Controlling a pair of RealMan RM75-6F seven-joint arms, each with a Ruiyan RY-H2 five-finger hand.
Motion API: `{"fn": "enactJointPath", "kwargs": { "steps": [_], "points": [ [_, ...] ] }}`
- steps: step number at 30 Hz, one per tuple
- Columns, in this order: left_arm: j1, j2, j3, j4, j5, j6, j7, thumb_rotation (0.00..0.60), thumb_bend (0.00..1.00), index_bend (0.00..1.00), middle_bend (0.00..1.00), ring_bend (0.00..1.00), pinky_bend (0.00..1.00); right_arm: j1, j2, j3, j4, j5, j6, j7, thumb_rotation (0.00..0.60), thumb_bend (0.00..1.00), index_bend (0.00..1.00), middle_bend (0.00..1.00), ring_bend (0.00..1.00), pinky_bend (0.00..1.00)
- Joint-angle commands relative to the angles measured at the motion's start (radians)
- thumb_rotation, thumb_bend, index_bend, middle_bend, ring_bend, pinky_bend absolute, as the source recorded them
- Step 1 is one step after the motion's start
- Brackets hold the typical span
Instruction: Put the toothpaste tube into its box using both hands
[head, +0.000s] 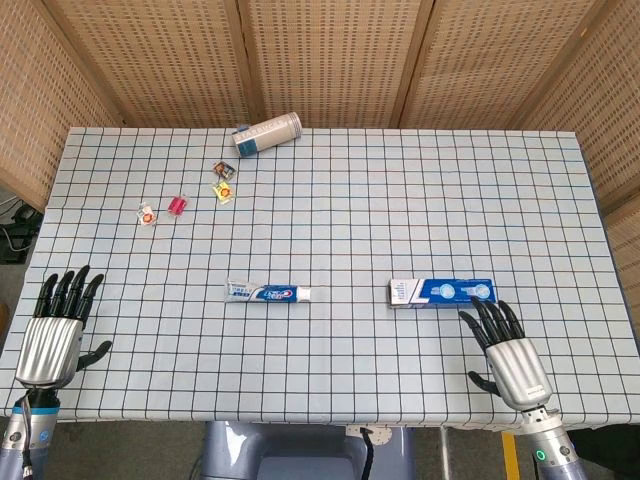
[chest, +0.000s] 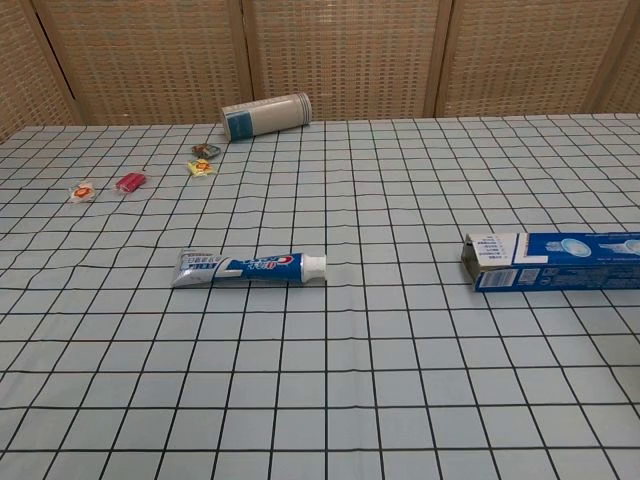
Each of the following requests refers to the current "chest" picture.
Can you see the yellow wrapped candy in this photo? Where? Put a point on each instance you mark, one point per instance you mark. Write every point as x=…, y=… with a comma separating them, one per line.
x=201, y=167

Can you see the white cylinder can blue label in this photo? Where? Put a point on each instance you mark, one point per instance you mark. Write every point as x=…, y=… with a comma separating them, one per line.
x=270, y=117

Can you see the red wrapped candy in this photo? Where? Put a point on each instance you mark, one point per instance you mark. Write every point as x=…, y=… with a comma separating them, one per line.
x=131, y=182

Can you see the blue white toothpaste tube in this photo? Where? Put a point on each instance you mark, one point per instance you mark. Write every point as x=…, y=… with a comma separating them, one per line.
x=260, y=265

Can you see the dark multicolour wrapped candy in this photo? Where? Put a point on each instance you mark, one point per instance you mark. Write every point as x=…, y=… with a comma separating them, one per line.
x=206, y=150

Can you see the white orange wrapped candy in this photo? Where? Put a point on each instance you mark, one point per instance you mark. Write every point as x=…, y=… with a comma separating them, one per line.
x=82, y=192

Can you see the blue white carton box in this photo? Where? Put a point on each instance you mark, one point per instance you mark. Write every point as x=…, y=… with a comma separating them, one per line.
x=550, y=260

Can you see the woven bamboo folding screen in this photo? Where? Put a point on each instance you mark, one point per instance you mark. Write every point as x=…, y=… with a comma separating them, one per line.
x=350, y=55

